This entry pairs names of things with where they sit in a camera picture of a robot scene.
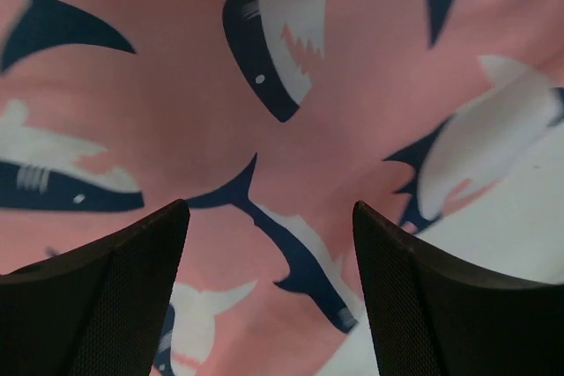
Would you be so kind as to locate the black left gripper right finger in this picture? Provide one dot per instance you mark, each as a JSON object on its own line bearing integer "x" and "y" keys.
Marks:
{"x": 431, "y": 313}

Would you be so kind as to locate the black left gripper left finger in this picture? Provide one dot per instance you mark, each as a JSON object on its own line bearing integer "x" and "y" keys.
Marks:
{"x": 98, "y": 309}

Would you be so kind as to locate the pink shark print shorts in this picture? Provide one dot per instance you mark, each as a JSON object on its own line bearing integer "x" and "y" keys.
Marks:
{"x": 446, "y": 116}

